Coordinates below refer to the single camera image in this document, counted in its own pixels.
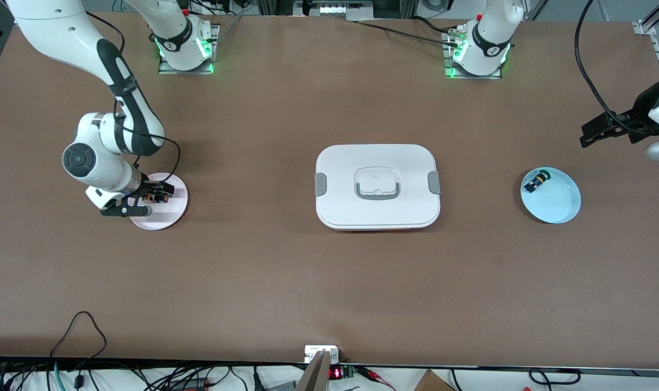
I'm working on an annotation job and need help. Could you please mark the white lidded box grey latches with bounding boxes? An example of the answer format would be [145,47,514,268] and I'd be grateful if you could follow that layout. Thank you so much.
[314,144,442,232]

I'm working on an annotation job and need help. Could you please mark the small white box device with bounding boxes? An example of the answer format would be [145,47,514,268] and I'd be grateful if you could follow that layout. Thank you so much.
[305,345,341,363]

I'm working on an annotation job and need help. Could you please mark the pink round plate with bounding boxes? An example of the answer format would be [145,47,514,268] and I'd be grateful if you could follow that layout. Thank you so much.
[127,173,189,231]

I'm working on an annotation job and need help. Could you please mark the light blue round plate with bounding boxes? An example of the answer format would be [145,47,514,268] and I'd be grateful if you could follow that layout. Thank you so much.
[520,167,582,224]

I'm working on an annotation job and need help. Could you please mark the white power strip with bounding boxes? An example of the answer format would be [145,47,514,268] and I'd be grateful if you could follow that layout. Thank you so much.
[294,0,373,22]

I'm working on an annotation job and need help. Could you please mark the red clip leads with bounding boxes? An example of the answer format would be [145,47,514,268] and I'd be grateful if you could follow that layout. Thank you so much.
[362,367,396,390]

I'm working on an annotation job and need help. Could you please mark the brown cardboard piece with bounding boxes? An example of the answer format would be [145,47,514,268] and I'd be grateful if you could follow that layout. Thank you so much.
[413,370,456,391]

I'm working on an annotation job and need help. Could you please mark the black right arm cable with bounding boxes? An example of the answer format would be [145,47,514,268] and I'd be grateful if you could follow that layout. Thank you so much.
[85,11,182,185]

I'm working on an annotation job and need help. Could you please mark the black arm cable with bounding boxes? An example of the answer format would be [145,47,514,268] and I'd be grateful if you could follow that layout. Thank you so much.
[85,11,182,185]
[574,0,656,134]

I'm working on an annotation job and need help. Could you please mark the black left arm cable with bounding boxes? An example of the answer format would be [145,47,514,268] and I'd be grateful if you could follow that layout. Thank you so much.
[574,0,656,134]

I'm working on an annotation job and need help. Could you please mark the aluminium frame profile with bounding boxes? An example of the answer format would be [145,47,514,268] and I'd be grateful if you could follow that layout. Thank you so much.
[632,0,659,74]

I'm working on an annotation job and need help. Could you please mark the black looped cable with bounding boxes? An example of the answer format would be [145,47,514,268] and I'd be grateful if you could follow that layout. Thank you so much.
[49,311,108,381]

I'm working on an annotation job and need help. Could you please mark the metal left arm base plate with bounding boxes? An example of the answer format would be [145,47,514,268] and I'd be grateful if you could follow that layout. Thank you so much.
[442,27,504,80]

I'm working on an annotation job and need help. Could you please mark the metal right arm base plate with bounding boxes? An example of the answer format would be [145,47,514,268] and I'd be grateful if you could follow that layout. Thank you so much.
[158,23,221,75]

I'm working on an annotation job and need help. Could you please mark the thin black cable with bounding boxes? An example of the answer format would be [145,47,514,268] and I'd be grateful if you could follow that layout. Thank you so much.
[356,21,460,47]

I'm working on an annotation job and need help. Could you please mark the black coiled cable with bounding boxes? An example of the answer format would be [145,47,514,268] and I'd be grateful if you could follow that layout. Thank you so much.
[529,368,581,385]

